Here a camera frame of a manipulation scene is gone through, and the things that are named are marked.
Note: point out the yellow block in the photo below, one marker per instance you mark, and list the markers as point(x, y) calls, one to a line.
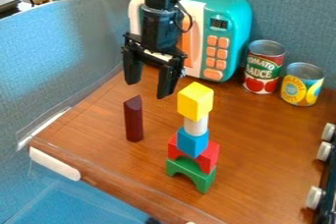
point(195, 100)

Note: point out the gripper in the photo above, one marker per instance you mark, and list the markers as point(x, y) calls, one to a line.
point(159, 31)

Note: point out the white cylinder block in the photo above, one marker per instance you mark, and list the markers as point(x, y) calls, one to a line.
point(195, 125)

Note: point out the red arch block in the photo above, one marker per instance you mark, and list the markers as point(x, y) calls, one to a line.
point(205, 157)

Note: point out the toy microwave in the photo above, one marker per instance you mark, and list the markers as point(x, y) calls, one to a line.
point(212, 34)

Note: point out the brown block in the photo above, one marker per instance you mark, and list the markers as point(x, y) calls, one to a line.
point(134, 120)

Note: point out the red tomato sauce can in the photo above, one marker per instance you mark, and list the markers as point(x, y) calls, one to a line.
point(263, 67)

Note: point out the green arch block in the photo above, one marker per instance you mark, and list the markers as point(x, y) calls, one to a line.
point(190, 172)

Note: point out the toy stove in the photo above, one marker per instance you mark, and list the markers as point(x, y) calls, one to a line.
point(324, 169)

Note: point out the yellow and blue can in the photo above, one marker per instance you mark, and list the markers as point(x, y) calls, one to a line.
point(302, 84)

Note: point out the blue block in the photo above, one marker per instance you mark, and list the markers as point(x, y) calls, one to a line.
point(192, 142)

